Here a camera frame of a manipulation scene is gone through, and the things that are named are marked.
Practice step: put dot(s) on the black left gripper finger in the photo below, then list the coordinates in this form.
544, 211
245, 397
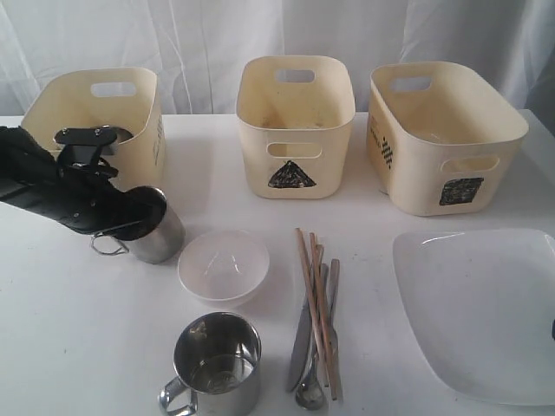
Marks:
142, 212

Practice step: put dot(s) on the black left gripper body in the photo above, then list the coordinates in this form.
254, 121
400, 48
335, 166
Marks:
88, 203

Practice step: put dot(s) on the white plastic bowl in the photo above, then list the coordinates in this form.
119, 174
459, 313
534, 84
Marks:
224, 269

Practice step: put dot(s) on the steel table knife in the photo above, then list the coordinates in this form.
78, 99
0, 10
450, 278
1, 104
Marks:
300, 355

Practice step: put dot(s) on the steel fork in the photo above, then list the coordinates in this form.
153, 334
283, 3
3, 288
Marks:
334, 283

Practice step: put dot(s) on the steel spoon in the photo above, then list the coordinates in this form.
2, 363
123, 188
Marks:
309, 394

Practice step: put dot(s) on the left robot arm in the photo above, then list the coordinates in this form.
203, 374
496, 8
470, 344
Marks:
26, 169

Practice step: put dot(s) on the cream bin circle mark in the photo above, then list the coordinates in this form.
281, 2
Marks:
121, 97

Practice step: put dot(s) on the white backdrop curtain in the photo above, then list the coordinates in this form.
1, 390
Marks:
198, 48

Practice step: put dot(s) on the cream bin triangle mark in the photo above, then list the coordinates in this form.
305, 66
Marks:
295, 115

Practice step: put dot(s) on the cream bin square mark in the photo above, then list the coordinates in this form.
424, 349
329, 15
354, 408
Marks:
440, 137

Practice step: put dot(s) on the white square plate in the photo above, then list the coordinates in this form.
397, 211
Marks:
481, 307

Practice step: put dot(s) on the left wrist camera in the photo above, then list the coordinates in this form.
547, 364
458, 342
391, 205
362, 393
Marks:
84, 149

